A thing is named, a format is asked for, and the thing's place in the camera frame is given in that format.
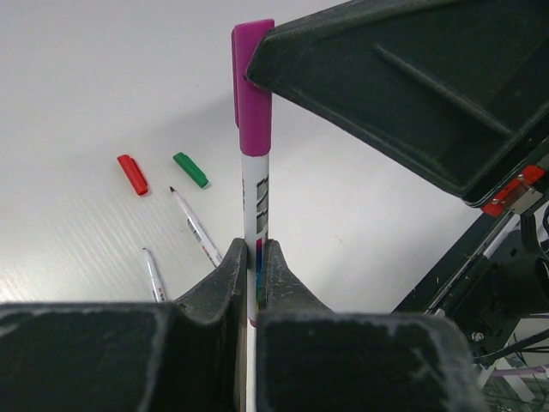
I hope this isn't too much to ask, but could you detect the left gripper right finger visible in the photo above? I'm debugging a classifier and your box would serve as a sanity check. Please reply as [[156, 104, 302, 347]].
[[255, 240, 485, 411]]

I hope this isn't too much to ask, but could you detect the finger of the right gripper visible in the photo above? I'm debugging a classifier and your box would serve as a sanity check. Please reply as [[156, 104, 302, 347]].
[[247, 0, 548, 207]]

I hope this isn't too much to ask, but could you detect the purple pen cap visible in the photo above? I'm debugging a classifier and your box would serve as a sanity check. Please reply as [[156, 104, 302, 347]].
[[231, 19, 275, 157]]

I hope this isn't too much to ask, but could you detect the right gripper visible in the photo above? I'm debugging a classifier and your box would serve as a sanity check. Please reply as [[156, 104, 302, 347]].
[[396, 133, 548, 365]]

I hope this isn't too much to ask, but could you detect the red pen cap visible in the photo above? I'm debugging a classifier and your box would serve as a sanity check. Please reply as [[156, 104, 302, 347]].
[[117, 154, 149, 196]]

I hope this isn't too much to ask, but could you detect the purple pen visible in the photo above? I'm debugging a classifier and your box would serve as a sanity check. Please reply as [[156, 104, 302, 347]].
[[242, 154, 269, 330]]

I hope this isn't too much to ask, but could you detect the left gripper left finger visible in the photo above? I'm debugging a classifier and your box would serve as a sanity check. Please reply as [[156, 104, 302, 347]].
[[1, 239, 247, 411]]

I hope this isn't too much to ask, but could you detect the green pen cap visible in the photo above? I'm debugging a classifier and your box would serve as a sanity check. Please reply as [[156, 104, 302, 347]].
[[172, 152, 209, 188]]

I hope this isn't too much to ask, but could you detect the green pen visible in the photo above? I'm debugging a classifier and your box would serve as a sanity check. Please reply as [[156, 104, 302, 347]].
[[142, 247, 170, 303]]

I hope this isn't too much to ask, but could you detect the red pen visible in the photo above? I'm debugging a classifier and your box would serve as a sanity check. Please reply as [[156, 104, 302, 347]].
[[169, 186, 222, 267]]

